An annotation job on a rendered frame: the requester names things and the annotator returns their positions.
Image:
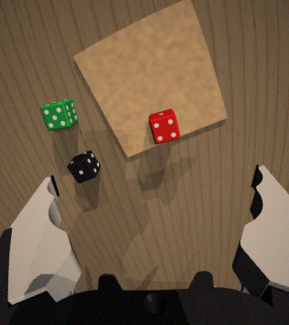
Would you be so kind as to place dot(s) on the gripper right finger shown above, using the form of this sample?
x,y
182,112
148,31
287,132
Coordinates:
x,y
261,262

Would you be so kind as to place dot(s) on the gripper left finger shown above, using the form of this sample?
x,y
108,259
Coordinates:
x,y
38,265

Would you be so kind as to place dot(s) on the tan cork mat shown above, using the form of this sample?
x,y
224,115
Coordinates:
x,y
158,63

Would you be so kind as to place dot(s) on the green die with white pips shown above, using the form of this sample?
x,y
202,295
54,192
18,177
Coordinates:
x,y
59,114

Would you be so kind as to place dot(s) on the black die with white pips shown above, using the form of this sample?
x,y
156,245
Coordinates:
x,y
84,167

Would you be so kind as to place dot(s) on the dark red die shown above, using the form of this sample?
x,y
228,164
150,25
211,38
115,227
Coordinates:
x,y
164,126

